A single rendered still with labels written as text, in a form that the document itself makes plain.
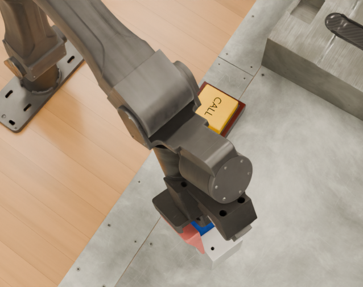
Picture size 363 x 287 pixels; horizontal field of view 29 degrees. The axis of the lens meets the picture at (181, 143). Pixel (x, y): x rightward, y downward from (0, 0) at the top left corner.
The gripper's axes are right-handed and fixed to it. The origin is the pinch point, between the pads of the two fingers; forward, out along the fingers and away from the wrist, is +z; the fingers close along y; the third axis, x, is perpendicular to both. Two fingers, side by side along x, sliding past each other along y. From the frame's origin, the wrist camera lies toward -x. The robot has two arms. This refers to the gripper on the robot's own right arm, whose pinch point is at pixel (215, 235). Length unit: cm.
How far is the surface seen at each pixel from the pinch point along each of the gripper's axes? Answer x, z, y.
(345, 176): 5.5, 13.8, 25.4
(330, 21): 18.5, -3.6, 37.2
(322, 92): 15.7, 5.6, 31.2
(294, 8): 24.8, -4.9, 35.1
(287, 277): -0.4, 17.2, 7.9
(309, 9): 23.7, -3.9, 37.1
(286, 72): 21.1, 2.3, 28.7
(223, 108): 20.7, 0.8, 15.8
